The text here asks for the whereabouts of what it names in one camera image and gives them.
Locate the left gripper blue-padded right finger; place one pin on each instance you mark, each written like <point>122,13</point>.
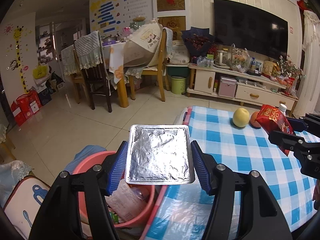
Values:
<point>260,214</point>

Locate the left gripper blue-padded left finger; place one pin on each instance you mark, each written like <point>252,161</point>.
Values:
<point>59,216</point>

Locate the red snack bag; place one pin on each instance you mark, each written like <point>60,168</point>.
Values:
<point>271,119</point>

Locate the silver foil packet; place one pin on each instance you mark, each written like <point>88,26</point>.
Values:
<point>159,155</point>

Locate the large white blue pouch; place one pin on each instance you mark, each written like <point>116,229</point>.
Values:
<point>128,201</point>

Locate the pink plastic trash bin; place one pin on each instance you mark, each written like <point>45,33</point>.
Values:
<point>138,221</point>

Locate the green white snack wrapper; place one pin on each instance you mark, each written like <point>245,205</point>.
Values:
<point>115,218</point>

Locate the person's right hand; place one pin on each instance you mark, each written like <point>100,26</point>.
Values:
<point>316,197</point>

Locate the white lace curtain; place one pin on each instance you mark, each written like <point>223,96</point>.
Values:
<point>309,86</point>

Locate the white yogurt drink bottle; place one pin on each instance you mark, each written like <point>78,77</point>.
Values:
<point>283,108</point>

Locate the red apple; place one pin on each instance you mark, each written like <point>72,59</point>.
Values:
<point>253,121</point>

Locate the left yellow apple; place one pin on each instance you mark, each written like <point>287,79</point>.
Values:
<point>241,117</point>

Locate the pink storage box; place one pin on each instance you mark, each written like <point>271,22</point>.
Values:
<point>227,87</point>

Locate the cream tv cabinet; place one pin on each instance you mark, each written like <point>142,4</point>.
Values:
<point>254,90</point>

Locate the green waste bin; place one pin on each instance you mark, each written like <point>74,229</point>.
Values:
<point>178,85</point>

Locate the red gift boxes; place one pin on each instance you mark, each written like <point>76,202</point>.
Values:
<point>25,106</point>

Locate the black flat television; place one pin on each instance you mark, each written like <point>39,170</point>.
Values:
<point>249,27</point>

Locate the dark blue flower bouquet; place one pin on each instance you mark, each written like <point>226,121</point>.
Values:
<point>197,41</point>

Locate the wooden chair with bag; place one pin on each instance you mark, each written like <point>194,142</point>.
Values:
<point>156,67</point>

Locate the beige canvas tote bag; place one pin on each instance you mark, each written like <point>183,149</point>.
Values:
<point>142,44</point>

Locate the dark wooden chair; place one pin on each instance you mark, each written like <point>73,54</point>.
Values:
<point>89,52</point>

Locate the giraffe height wall sticker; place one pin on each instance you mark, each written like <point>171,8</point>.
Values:
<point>17,37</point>

